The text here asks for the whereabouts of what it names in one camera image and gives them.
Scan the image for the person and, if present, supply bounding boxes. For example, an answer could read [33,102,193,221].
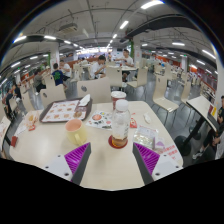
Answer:
[191,94,224,160]
[51,63,68,91]
[90,54,108,80]
[1,88,16,121]
[116,48,135,83]
[11,83,23,101]
[33,68,48,93]
[59,59,73,79]

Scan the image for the pale yellow mug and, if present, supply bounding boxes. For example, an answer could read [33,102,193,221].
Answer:
[64,118,89,147]

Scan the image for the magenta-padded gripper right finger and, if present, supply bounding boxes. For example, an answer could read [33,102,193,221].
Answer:
[131,142,184,186]

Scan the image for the small red flat case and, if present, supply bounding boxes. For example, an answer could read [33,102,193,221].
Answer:
[10,135,19,148]

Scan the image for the white napkin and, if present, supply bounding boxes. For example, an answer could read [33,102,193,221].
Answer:
[78,93,92,108]

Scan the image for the clear plastic bag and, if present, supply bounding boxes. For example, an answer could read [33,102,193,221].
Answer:
[133,124,159,149]

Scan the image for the flat round red coaster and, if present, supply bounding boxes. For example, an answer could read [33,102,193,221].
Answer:
[107,134,129,150]

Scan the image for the small red sauce packet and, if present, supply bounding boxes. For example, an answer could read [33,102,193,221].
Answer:
[129,117,138,129]

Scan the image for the dark tray with paper liner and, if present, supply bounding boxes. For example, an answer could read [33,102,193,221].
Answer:
[39,97,94,124]

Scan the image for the ceiling air conditioner unit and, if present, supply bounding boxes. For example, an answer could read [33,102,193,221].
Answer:
[59,22,79,34]

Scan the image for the crumpled food wrapper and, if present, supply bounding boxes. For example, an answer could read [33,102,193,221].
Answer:
[23,110,41,132]

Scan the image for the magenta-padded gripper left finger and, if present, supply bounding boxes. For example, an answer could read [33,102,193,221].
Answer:
[42,142,92,186]

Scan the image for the beige table with black edge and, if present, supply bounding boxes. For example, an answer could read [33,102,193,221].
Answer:
[0,114,12,151]

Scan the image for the group of ceiling lights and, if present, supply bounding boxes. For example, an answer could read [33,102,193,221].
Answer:
[1,0,218,84]

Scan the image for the white paper with red print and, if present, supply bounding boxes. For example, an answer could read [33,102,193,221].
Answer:
[153,138,183,161]

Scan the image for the group of beige chairs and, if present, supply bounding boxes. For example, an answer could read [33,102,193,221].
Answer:
[19,63,201,116]

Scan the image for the clear bottle with white cap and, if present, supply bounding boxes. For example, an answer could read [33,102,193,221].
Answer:
[110,99,132,149]

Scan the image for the beige table with black pedestal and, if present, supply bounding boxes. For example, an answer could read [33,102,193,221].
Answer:
[174,95,221,158]

